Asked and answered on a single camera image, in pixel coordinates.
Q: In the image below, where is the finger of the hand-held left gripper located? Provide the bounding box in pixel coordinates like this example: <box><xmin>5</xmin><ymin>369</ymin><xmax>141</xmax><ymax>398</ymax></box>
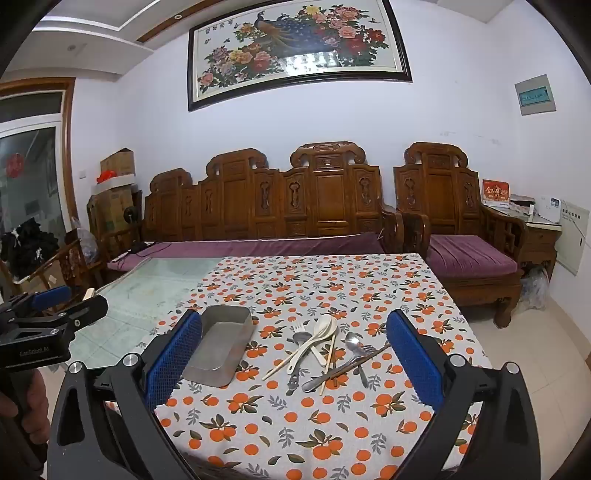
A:
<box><xmin>0</xmin><ymin>285</ymin><xmax>73</xmax><ymax>317</ymax></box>
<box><xmin>54</xmin><ymin>295</ymin><xmax>110</xmax><ymax>332</ymax></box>

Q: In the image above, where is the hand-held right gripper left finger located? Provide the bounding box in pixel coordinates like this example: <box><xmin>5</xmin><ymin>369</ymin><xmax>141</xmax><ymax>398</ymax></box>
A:
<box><xmin>46</xmin><ymin>308</ymin><xmax>204</xmax><ymax>480</ymax></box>

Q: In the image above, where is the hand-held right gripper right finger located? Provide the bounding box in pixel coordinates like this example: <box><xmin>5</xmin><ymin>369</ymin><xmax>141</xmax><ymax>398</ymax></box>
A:
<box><xmin>385</xmin><ymin>309</ymin><xmax>555</xmax><ymax>480</ymax></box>

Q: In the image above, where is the rectangular metal tray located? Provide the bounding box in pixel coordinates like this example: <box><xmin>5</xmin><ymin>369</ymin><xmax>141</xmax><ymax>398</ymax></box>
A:
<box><xmin>184</xmin><ymin>305</ymin><xmax>254</xmax><ymax>387</ymax></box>

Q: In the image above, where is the metal fork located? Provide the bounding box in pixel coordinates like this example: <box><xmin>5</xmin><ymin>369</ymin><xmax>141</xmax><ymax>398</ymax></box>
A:
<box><xmin>302</xmin><ymin>353</ymin><xmax>370</xmax><ymax>393</ymax></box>

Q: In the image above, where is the white plastic spoon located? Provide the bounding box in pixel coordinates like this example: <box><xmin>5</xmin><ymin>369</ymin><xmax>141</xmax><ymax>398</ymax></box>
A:
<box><xmin>286</xmin><ymin>315</ymin><xmax>333</xmax><ymax>374</ymax></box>
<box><xmin>307</xmin><ymin>316</ymin><xmax>339</xmax><ymax>367</ymax></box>

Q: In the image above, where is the beige wooden chopstick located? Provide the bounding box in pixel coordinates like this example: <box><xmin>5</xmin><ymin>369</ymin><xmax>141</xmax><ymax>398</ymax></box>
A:
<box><xmin>262</xmin><ymin>344</ymin><xmax>319</xmax><ymax>381</ymax></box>
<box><xmin>320</xmin><ymin>330</ymin><xmax>337</xmax><ymax>395</ymax></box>

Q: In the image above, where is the person's left hand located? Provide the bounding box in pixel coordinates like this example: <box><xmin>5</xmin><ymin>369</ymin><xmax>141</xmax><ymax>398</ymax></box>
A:
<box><xmin>0</xmin><ymin>369</ymin><xmax>51</xmax><ymax>435</ymax></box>

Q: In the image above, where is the wooden chair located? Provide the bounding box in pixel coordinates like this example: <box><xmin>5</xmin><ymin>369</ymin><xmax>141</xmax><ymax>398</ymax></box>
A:
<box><xmin>46</xmin><ymin>230</ymin><xmax>112</xmax><ymax>298</ymax></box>

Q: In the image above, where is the dark brown chopstick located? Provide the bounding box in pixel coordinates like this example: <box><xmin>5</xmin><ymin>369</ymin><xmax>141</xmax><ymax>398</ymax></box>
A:
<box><xmin>332</xmin><ymin>344</ymin><xmax>392</xmax><ymax>381</ymax></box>
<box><xmin>333</xmin><ymin>351</ymin><xmax>386</xmax><ymax>387</ymax></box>

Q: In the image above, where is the black cloth pile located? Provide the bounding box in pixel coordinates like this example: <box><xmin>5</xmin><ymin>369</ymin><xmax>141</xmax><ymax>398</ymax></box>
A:
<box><xmin>0</xmin><ymin>217</ymin><xmax>61</xmax><ymax>283</ymax></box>

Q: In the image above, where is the clear plastic bag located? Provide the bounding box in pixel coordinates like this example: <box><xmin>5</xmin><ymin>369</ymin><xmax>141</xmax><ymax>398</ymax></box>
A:
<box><xmin>519</xmin><ymin>268</ymin><xmax>551</xmax><ymax>312</ymax></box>
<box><xmin>74</xmin><ymin>228</ymin><xmax>100</xmax><ymax>265</ymax></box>

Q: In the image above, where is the large cardboard box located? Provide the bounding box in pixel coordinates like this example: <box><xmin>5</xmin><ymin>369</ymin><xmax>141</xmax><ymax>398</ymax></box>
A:
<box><xmin>87</xmin><ymin>189</ymin><xmax>143</xmax><ymax>241</ymax></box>

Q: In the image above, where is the black fan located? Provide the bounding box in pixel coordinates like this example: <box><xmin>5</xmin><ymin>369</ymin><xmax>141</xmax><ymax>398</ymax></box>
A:
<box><xmin>122</xmin><ymin>205</ymin><xmax>144</xmax><ymax>245</ymax></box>

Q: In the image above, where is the purple armchair cushion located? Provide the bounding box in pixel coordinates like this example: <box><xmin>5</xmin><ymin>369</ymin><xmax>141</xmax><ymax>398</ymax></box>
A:
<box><xmin>427</xmin><ymin>234</ymin><xmax>520</xmax><ymax>279</ymax></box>

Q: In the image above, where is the white plastic fork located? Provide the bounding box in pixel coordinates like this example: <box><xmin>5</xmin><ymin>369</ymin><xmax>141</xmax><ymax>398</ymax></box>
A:
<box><xmin>292</xmin><ymin>323</ymin><xmax>324</xmax><ymax>354</ymax></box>

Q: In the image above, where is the orange fruit print tablecloth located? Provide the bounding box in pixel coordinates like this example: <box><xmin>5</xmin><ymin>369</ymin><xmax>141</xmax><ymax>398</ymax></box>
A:
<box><xmin>104</xmin><ymin>253</ymin><xmax>492</xmax><ymax>480</ymax></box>

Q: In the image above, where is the purple sofa cushion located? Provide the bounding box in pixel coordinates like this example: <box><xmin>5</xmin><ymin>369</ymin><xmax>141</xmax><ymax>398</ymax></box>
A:
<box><xmin>107</xmin><ymin>232</ymin><xmax>386</xmax><ymax>273</ymax></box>

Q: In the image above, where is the small cardboard box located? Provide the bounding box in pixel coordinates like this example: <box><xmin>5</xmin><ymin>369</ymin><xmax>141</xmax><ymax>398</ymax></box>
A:
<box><xmin>100</xmin><ymin>148</ymin><xmax>136</xmax><ymax>178</ymax></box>

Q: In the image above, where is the carved wooden armchair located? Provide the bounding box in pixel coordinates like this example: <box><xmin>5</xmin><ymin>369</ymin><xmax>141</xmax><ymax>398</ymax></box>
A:
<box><xmin>393</xmin><ymin>141</ymin><xmax>529</xmax><ymax>329</ymax></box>

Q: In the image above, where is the wooden side table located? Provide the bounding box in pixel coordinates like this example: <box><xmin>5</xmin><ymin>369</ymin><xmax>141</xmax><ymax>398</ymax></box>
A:
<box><xmin>485</xmin><ymin>203</ymin><xmax>563</xmax><ymax>282</ymax></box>

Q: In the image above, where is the red desk calendar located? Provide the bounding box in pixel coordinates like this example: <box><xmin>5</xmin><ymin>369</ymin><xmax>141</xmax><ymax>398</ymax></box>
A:
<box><xmin>481</xmin><ymin>179</ymin><xmax>511</xmax><ymax>206</ymax></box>

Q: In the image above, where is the carved wooden sofa bench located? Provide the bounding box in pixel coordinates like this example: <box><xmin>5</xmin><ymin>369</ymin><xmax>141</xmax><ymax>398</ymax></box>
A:
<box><xmin>139</xmin><ymin>141</ymin><xmax>404</xmax><ymax>259</ymax></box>

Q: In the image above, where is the white device box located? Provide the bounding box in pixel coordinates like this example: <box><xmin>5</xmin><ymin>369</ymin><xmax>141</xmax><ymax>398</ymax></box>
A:
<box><xmin>538</xmin><ymin>195</ymin><xmax>563</xmax><ymax>222</ymax></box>

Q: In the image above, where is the grey electrical panel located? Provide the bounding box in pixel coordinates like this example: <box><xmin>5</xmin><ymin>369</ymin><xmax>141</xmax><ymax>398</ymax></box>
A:
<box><xmin>515</xmin><ymin>74</ymin><xmax>556</xmax><ymax>116</ymax></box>

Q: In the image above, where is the framed peacock flower painting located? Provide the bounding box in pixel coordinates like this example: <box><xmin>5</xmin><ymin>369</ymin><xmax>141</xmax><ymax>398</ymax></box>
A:
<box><xmin>187</xmin><ymin>0</ymin><xmax>413</xmax><ymax>113</ymax></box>

